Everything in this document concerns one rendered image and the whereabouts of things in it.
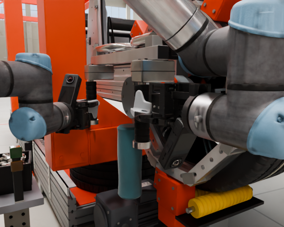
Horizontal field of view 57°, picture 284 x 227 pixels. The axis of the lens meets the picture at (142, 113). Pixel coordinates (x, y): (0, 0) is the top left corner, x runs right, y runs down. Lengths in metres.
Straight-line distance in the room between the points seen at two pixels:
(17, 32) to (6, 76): 2.49
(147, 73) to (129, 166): 0.43
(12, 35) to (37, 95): 2.44
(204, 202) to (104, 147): 0.54
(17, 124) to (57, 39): 0.56
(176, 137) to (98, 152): 0.77
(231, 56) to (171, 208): 0.67
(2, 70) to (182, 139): 0.37
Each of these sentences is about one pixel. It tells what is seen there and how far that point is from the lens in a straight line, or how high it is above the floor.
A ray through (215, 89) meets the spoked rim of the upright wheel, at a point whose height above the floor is 0.87.
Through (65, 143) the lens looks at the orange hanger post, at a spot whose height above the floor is 0.63.
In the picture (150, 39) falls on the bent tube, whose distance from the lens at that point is 0.60.
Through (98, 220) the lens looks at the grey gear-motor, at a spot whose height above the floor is 0.32.
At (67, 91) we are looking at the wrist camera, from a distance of 0.77.
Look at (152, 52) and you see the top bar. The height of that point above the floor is 0.96.
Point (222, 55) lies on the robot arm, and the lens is 0.38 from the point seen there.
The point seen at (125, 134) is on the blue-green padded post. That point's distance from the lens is 0.89.
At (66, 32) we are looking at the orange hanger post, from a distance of 1.13.
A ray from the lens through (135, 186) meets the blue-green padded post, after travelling 0.96.
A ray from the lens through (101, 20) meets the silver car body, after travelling 2.10.
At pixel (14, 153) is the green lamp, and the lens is 1.05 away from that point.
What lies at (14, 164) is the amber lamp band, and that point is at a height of 0.60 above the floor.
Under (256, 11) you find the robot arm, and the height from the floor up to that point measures 0.99.
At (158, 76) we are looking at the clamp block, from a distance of 0.60.
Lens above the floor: 0.92
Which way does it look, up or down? 8 degrees down
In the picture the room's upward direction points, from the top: straight up
